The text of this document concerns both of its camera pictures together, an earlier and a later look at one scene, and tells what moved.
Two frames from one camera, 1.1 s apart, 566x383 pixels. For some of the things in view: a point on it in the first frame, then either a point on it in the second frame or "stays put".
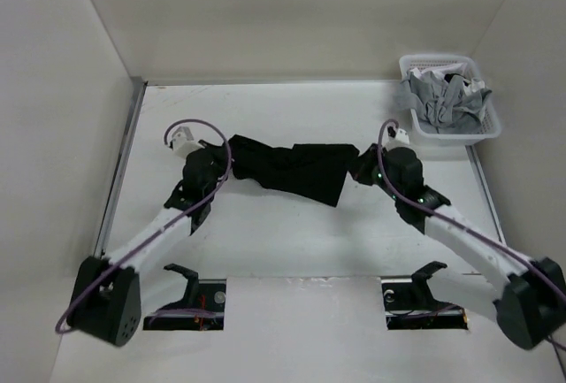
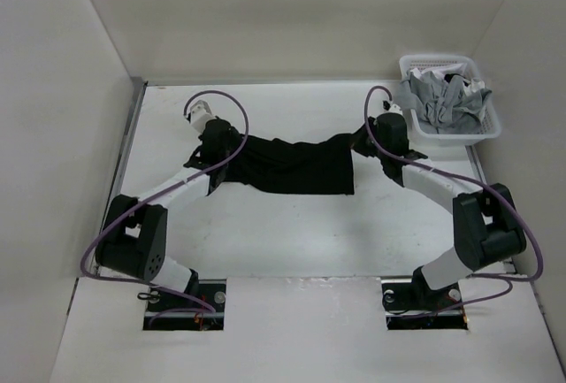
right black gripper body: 370,172 -> 364,144
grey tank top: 444,105 stays put
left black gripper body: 220,166 -> 234,142
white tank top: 456,69 stays put
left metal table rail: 135,99 stays put
